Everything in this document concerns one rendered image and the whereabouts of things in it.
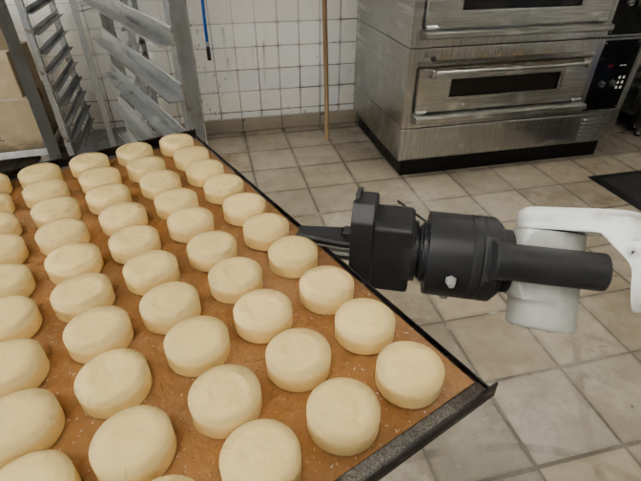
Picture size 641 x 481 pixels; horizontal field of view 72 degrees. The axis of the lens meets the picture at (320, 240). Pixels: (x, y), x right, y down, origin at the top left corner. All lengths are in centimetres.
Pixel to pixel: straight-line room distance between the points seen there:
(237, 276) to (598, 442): 145
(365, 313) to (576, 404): 144
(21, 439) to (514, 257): 39
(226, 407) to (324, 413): 7
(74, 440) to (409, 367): 24
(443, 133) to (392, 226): 239
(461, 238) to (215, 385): 26
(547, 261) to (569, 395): 137
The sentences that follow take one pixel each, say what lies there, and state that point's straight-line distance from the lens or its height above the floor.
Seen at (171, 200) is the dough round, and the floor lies 102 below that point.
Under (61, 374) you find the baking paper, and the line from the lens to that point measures 41.
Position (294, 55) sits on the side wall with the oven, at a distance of 345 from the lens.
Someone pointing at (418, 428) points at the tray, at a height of 100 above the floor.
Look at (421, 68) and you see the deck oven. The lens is 262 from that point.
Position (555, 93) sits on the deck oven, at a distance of 311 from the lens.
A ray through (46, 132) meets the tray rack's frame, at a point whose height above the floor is 82.
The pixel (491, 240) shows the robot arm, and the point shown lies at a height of 104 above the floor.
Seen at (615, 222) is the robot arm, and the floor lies 107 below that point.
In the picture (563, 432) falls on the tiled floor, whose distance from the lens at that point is 168.
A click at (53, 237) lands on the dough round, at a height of 102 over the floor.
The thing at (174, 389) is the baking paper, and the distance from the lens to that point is 37.
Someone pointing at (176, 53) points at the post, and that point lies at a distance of 83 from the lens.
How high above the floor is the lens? 129
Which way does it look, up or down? 35 degrees down
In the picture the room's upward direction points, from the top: straight up
